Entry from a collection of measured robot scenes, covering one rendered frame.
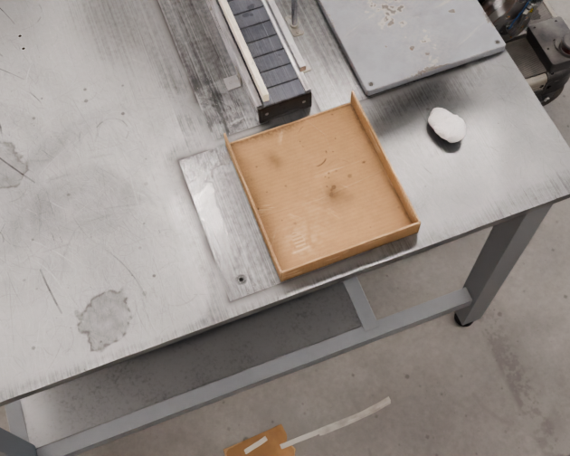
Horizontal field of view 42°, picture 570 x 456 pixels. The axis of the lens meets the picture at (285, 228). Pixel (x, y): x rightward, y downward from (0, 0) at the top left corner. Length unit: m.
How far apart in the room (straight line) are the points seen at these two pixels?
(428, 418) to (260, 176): 0.97
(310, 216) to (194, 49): 0.45
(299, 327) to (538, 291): 0.74
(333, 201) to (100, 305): 0.45
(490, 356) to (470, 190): 0.86
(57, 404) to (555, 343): 1.34
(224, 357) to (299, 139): 0.69
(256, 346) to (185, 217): 0.62
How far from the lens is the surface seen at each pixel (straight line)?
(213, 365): 1.89
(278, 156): 1.40
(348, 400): 2.08
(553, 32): 2.40
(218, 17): 1.55
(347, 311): 1.92
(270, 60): 1.47
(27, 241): 1.41
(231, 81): 1.50
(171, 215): 1.36
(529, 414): 2.15
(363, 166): 1.39
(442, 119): 1.43
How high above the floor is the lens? 2.03
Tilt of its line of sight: 64 degrees down
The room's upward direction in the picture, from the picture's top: 4 degrees counter-clockwise
